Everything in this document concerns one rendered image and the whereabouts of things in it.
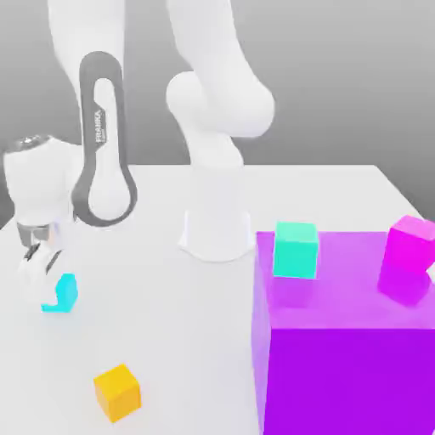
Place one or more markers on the small magenta cube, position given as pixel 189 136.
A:
pixel 406 261

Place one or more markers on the small yellow cube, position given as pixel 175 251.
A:
pixel 117 392

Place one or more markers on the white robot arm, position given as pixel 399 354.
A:
pixel 214 112

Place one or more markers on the large purple box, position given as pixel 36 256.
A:
pixel 343 367

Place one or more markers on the small teal cube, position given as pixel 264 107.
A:
pixel 295 251

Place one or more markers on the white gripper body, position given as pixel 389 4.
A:
pixel 35 272

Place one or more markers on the small cyan cube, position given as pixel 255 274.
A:
pixel 66 292

